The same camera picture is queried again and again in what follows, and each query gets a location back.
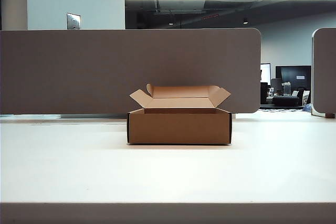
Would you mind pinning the open brown cardboard box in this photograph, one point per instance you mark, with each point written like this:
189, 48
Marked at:
178, 129

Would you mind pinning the black round ottoman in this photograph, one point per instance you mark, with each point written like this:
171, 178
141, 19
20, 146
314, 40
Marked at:
286, 100

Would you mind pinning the metal wall switch plate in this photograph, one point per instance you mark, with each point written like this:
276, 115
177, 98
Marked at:
73, 21

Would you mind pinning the narrow grey desk divider panel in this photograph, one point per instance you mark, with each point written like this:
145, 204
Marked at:
325, 77

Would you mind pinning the large black wall screen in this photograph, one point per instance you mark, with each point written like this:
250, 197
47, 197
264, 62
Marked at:
294, 73

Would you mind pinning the blue plastic bag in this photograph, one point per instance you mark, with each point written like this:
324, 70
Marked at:
307, 107

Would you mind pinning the white-lit computer monitor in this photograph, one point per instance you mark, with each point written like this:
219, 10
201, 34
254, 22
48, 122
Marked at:
266, 70

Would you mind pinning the brown divider foot bracket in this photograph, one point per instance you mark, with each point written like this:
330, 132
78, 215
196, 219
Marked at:
330, 115

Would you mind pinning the black ceiling spot lamp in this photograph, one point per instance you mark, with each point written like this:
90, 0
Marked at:
245, 21

